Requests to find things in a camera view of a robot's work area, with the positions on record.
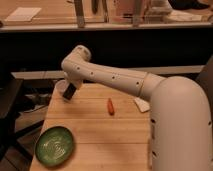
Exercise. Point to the black chair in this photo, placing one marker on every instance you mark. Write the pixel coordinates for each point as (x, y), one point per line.
(12, 103)

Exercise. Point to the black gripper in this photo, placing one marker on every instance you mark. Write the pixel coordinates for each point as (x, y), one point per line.
(69, 92)

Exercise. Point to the orange carrot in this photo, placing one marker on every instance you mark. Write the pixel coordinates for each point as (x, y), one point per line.
(110, 107)

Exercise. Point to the green ceramic plate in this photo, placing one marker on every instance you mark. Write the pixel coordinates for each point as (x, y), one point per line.
(54, 146)

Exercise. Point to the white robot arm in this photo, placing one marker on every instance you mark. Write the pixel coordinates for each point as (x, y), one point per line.
(180, 116)

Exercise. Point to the white eraser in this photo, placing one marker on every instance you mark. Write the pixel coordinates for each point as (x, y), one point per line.
(142, 105)

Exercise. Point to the white paper sheet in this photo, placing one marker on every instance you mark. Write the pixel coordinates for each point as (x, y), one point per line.
(22, 14)

